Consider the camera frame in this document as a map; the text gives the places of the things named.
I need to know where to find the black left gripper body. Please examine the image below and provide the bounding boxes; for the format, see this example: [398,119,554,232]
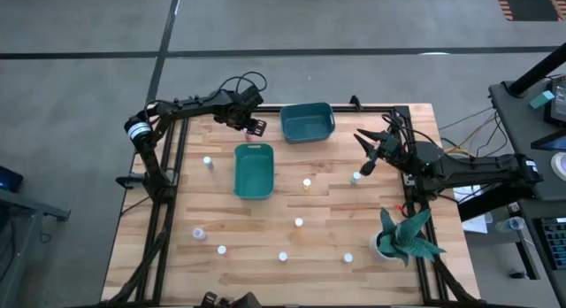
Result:
[214,98,256,127]

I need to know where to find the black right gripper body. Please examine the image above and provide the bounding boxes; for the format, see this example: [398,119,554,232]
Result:
[374,131,402,163]

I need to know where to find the green plastic bin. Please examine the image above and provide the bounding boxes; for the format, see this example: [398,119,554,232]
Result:
[233,142,276,201]

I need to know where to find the dark blue plastic bin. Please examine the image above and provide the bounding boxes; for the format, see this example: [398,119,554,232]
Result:
[279,102,336,144]

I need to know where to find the green plant in white pot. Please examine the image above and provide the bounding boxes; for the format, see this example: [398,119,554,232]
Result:
[369,206,447,268]

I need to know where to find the white papers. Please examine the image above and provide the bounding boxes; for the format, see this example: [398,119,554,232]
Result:
[453,186,494,235]

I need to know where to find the dark grey side desk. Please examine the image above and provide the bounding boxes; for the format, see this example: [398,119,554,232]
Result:
[488,75,566,203]

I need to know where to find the clear water bottle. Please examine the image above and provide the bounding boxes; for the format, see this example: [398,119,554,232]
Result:
[494,216,526,234]

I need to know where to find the small teal box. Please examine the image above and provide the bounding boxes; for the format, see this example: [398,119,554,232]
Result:
[529,89,556,110]

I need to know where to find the black laptop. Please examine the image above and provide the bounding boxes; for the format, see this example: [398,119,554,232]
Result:
[530,130,566,152]

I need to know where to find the black pole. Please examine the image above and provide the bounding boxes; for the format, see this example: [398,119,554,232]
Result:
[506,42,566,99]

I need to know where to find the white tape roll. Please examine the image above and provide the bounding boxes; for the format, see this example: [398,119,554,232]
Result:
[550,151,566,183]

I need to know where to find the black tablet screen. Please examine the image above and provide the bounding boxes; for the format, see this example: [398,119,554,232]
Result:
[543,75,566,127]

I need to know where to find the black keyboard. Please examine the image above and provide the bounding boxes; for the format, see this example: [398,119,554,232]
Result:
[539,217,566,272]

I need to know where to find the black device with blue light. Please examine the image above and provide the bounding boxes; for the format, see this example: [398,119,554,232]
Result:
[0,165,24,193]

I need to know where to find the grey metal cart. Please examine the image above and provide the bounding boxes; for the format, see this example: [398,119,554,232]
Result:
[0,188,72,308]

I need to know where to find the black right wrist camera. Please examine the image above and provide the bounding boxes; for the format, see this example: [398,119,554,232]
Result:
[359,151,385,177]

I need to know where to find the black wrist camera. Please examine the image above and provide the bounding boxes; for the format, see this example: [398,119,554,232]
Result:
[359,151,385,177]
[236,84,265,111]

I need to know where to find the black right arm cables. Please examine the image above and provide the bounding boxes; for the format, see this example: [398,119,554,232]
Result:
[382,112,417,145]

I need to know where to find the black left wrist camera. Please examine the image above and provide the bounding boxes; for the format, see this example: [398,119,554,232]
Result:
[236,84,265,111]

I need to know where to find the black aluminium table frame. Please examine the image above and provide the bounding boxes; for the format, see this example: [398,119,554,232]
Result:
[99,103,483,308]

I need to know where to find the black table-level camera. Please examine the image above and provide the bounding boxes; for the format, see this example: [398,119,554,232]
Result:
[201,291,262,308]

